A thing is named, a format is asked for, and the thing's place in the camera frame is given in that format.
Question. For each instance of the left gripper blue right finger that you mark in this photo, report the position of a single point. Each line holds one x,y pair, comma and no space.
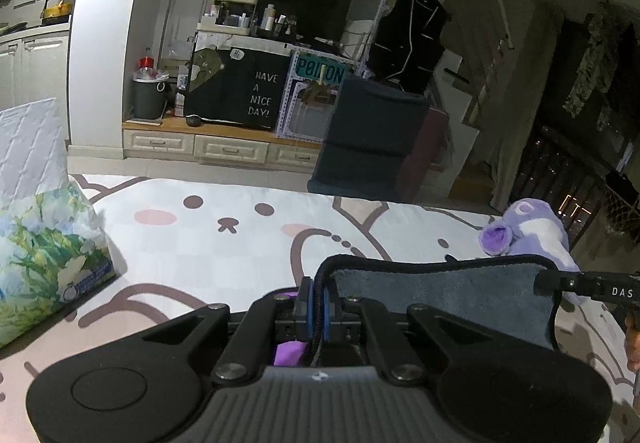
360,340

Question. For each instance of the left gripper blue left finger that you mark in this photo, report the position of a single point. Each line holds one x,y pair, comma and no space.
280,317

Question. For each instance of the purple and grey towel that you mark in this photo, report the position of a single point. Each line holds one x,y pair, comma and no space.
496,293

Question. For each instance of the purple plush bunny toy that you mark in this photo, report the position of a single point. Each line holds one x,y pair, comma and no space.
529,227

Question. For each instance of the bunny pattern tablecloth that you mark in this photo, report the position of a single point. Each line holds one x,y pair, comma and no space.
132,360

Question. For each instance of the dark blue chair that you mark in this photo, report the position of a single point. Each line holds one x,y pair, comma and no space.
371,133

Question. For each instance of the maroon chair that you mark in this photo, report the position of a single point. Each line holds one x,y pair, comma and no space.
429,140

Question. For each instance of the wooden low drawer cabinet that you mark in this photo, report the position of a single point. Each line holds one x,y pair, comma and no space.
220,144

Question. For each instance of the black have a nice day cloth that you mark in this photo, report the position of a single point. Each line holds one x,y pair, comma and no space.
238,86

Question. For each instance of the floral tissue pack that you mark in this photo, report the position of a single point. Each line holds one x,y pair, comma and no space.
53,246

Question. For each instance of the teal poison sign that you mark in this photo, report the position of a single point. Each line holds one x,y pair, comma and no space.
322,69

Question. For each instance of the dark grey trash bin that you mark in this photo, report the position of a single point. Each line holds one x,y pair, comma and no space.
149,97

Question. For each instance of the black hanging jacket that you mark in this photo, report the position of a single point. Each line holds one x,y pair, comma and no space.
406,47

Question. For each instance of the white tiered shelf rack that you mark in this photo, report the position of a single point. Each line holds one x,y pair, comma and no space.
227,16

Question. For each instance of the white kitchen cabinet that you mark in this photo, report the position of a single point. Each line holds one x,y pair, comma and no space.
34,66

